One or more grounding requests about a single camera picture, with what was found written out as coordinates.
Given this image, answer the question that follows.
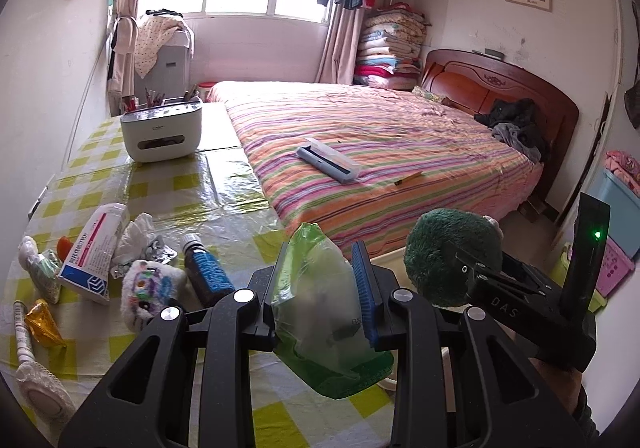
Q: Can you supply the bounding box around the stack of folded quilts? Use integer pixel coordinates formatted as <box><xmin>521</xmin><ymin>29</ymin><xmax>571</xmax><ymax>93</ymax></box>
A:
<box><xmin>354</xmin><ymin>3</ymin><xmax>432</xmax><ymax>90</ymax></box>

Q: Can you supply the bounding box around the floral cloth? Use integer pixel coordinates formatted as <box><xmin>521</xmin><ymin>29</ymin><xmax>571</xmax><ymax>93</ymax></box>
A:
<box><xmin>412</xmin><ymin>85</ymin><xmax>446</xmax><ymax>104</ymax></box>

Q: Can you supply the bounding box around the wooden headboard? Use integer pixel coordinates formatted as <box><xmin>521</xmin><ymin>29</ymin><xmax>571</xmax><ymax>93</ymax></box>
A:
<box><xmin>420</xmin><ymin>48</ymin><xmax>581</xmax><ymax>201</ymax></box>

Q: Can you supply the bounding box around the blue grey pencil case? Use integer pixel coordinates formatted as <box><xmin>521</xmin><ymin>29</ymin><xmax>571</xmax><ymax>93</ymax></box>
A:
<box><xmin>296</xmin><ymin>137</ymin><xmax>362</xmax><ymax>185</ymax></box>

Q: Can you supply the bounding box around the white plush toy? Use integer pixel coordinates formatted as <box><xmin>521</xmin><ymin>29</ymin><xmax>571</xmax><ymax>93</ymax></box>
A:
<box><xmin>121</xmin><ymin>259</ymin><xmax>188</xmax><ymax>333</ymax></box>

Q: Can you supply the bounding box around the white lace covered pad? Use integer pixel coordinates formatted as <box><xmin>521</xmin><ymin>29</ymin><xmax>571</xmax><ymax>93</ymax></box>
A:
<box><xmin>14</xmin><ymin>360</ymin><xmax>76</xmax><ymax>424</ymax></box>

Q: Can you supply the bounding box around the dark hanging bag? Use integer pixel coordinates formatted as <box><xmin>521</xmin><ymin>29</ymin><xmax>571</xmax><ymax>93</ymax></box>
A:
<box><xmin>624</xmin><ymin>73</ymin><xmax>640</xmax><ymax>129</ymax></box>

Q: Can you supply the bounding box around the silver blister pack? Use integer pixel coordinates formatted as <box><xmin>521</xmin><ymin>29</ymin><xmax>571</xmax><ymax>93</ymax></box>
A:
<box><xmin>111</xmin><ymin>235</ymin><xmax>178</xmax><ymax>279</ymax></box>

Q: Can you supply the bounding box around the blue plastic drawer cabinet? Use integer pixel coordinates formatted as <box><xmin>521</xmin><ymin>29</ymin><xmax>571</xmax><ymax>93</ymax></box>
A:
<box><xmin>582</xmin><ymin>168</ymin><xmax>640</xmax><ymax>239</ymax></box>

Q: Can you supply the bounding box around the pink cloth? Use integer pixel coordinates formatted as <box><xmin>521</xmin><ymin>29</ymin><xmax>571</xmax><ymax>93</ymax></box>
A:
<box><xmin>602</xmin><ymin>150</ymin><xmax>640</xmax><ymax>194</ymax></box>

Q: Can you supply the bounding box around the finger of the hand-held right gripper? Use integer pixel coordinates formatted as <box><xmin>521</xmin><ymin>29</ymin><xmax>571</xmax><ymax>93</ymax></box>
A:
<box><xmin>442</xmin><ymin>240</ymin><xmax>548</xmax><ymax>329</ymax></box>

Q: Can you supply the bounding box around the person's right forearm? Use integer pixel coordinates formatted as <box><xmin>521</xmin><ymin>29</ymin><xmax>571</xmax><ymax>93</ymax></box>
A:
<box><xmin>530</xmin><ymin>358</ymin><xmax>601</xmax><ymax>448</ymax></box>

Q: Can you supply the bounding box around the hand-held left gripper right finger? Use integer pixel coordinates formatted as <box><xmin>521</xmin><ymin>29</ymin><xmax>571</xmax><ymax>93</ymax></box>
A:
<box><xmin>350</xmin><ymin>240</ymin><xmax>576</xmax><ymax>448</ymax></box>

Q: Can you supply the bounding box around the dark jacket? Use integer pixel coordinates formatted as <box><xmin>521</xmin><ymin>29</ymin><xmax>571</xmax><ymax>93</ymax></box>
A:
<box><xmin>474</xmin><ymin>98</ymin><xmax>551</xmax><ymax>164</ymax></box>

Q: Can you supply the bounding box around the white paper wrapped stick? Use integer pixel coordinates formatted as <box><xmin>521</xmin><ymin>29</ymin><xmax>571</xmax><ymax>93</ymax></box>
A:
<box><xmin>12</xmin><ymin>300</ymin><xmax>36</xmax><ymax>364</ymax></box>

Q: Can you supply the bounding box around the green white checked tablecloth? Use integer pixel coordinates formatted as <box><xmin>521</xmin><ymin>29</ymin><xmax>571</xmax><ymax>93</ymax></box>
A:
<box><xmin>0</xmin><ymin>100</ymin><xmax>401</xmax><ymax>448</ymax></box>

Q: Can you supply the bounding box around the striped bed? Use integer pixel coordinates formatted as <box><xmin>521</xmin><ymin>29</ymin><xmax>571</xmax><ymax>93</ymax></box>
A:
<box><xmin>206</xmin><ymin>80</ymin><xmax>546</xmax><ymax>259</ymax></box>

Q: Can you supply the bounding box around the bunch of pens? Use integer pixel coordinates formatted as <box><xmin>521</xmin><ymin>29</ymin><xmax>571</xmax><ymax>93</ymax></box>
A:
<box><xmin>125</xmin><ymin>84</ymin><xmax>201</xmax><ymax>111</ymax></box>

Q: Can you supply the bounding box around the dark blue bottle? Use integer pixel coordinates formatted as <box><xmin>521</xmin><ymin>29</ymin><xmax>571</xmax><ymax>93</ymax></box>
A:
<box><xmin>180</xmin><ymin>234</ymin><xmax>236</xmax><ymax>306</ymax></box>

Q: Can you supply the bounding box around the crumpled white tissue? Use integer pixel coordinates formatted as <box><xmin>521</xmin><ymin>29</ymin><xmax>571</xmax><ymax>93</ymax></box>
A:
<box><xmin>112</xmin><ymin>213</ymin><xmax>157</xmax><ymax>266</ymax></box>

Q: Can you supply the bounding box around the white blue medicine box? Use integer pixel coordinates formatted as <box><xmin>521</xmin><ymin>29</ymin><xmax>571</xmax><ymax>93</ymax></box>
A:
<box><xmin>56</xmin><ymin>203</ymin><xmax>131</xmax><ymax>305</ymax></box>

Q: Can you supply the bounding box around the white green fuzzy item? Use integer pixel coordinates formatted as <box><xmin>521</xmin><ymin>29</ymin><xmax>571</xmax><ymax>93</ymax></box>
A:
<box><xmin>18</xmin><ymin>236</ymin><xmax>63</xmax><ymax>304</ymax></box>

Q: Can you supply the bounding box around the pink plastic basket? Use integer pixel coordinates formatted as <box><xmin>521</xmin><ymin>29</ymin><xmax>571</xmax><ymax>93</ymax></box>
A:
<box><xmin>595</xmin><ymin>235</ymin><xmax>636</xmax><ymax>299</ymax></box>

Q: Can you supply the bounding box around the dotted white cloth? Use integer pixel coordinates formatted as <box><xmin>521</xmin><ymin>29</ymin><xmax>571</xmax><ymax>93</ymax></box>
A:
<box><xmin>134</xmin><ymin>17</ymin><xmax>186</xmax><ymax>79</ymax></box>

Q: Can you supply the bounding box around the gold foil wrapper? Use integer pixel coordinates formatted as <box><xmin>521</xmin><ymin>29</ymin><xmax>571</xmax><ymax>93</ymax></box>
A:
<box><xmin>25</xmin><ymin>299</ymin><xmax>67</xmax><ymax>350</ymax></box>

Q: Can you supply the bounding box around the white plastic bin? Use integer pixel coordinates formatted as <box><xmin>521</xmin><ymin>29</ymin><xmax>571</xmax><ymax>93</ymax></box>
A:
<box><xmin>369</xmin><ymin>248</ymin><xmax>407</xmax><ymax>391</ymax></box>

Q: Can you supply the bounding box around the white appliance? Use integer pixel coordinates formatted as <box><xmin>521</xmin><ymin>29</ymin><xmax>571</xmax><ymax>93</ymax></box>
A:
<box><xmin>134</xmin><ymin>10</ymin><xmax>196</xmax><ymax>101</ymax></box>

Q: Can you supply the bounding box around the green fluffy ball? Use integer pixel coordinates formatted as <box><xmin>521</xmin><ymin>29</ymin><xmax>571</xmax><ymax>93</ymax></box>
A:
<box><xmin>404</xmin><ymin>209</ymin><xmax>503</xmax><ymax>307</ymax></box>

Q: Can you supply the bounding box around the green plastic bag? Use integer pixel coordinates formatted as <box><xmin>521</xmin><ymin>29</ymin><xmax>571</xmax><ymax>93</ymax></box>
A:
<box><xmin>270</xmin><ymin>223</ymin><xmax>396</xmax><ymax>399</ymax></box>

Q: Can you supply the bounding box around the white desk organizer box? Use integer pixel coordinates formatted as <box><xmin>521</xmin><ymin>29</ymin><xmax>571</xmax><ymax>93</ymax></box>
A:
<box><xmin>120</xmin><ymin>95</ymin><xmax>203</xmax><ymax>163</ymax></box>

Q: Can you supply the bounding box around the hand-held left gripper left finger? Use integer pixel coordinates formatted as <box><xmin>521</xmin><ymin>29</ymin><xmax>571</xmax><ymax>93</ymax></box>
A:
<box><xmin>57</xmin><ymin>248</ymin><xmax>293</xmax><ymax>448</ymax></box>

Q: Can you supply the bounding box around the grey cloth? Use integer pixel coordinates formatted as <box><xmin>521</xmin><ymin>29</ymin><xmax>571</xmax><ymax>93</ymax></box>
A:
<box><xmin>492</xmin><ymin>123</ymin><xmax>526</xmax><ymax>145</ymax></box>

